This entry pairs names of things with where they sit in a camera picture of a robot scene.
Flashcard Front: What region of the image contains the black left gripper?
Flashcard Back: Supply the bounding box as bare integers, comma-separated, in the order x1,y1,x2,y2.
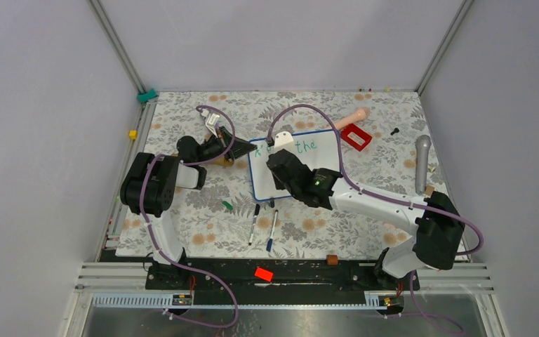
195,126,255,165

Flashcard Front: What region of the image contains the blue framed whiteboard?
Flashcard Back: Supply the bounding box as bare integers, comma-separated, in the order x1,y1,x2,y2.
248,131,340,210

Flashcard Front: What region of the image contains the green marker cap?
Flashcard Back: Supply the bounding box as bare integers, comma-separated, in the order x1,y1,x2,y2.
222,201,234,211

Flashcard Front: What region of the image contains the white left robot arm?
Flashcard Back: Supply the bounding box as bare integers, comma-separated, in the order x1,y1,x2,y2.
119,126,258,225

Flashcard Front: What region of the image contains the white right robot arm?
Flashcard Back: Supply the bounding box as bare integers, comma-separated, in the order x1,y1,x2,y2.
267,150,465,289

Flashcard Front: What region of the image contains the black whiteboard marker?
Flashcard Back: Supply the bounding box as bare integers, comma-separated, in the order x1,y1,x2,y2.
248,204,260,246

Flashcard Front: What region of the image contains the blue whiteboard marker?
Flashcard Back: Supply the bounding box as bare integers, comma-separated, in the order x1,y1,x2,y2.
266,209,279,252

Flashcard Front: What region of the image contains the teal corner clamp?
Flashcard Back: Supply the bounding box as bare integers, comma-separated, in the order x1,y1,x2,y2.
137,88,158,104

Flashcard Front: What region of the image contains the brown small block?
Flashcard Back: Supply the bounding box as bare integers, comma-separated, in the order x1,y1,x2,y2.
326,254,339,266

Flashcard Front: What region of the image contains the pink microphone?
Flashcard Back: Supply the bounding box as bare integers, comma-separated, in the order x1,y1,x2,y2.
334,107,371,130

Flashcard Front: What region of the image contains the red flat card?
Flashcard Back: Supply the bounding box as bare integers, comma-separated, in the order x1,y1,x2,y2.
254,267,274,282

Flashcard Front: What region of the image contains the silver microphone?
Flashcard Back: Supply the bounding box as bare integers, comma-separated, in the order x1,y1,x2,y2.
415,135,432,194

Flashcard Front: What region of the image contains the wooden small cube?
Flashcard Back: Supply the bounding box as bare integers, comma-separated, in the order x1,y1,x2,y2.
424,185,435,196

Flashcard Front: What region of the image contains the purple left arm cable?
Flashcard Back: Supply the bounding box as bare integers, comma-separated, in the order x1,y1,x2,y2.
138,105,240,329

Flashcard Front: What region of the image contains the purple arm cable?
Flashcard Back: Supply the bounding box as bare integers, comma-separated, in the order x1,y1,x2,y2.
265,103,485,336
138,105,240,329

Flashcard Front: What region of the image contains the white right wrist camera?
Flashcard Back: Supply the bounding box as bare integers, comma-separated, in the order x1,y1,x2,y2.
273,131,295,153

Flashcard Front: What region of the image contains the red rectangular frame block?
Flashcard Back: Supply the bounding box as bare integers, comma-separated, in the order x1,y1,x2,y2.
340,124,373,152

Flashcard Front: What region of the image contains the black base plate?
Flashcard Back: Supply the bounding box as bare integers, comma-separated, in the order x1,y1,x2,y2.
118,257,420,307

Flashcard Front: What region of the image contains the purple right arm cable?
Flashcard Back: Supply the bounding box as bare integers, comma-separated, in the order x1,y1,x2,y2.
265,103,485,336

